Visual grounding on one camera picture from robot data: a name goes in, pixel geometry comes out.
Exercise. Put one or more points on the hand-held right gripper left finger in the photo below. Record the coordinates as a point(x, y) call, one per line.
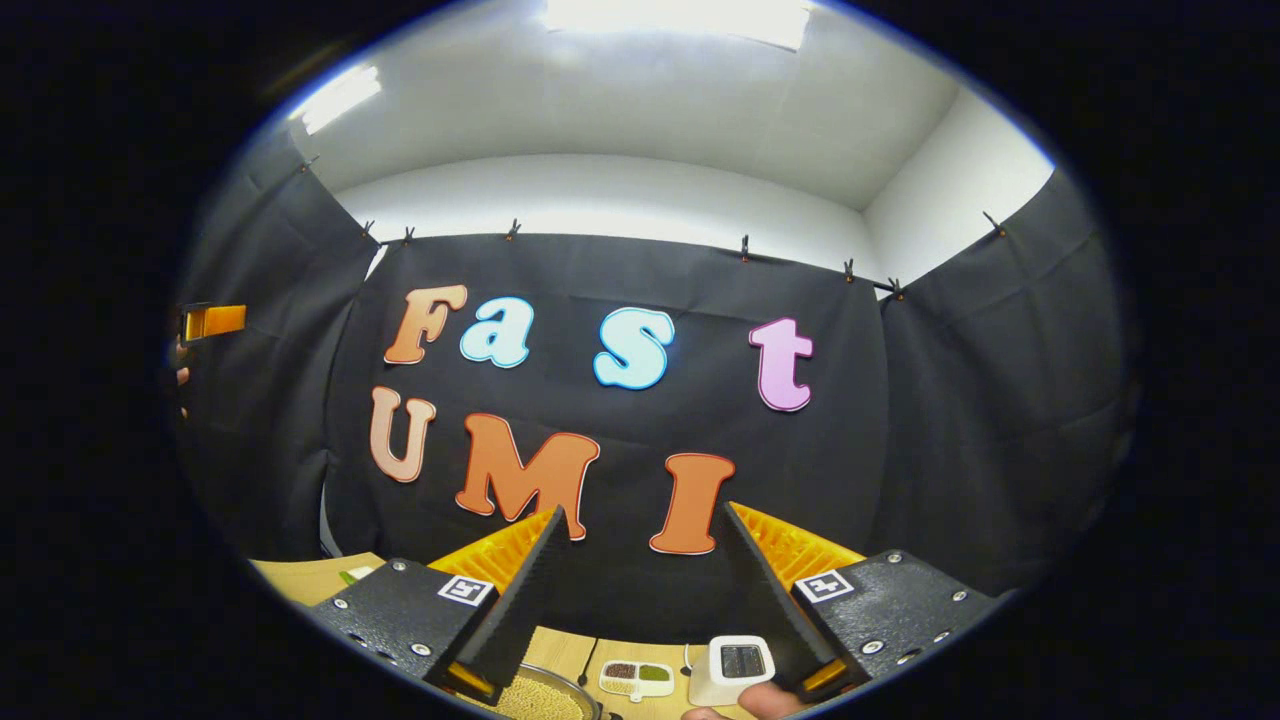
point(520, 600)

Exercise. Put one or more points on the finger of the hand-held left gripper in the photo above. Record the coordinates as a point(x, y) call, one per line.
point(220, 320)

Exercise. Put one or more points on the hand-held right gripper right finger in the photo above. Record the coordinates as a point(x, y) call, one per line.
point(770, 600)

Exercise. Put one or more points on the pile of soybeans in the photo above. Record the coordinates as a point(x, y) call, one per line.
point(535, 700)

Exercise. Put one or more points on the white divided seasoning dish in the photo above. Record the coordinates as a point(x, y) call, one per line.
point(637, 690)

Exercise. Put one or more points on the sandwich with lettuce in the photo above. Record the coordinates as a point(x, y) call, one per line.
point(350, 577)

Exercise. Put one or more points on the ceiling light panel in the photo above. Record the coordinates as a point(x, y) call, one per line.
point(340, 98)
point(680, 20)

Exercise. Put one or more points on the row of black cloth clips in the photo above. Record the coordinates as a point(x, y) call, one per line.
point(513, 230)

